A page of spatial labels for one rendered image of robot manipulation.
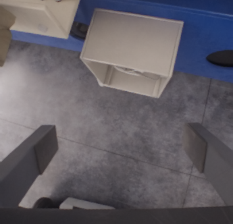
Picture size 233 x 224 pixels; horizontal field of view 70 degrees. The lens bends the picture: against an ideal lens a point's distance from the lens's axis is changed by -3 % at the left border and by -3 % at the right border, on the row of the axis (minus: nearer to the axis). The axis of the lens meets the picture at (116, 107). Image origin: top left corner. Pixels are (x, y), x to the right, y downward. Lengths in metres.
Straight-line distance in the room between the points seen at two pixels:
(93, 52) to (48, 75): 0.68
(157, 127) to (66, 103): 0.53
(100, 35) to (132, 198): 0.79
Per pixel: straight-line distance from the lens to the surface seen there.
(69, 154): 1.01
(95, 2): 0.52
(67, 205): 0.93
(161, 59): 0.44
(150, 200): 0.99
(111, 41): 0.47
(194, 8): 0.47
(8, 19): 0.37
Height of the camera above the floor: 0.92
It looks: 79 degrees down
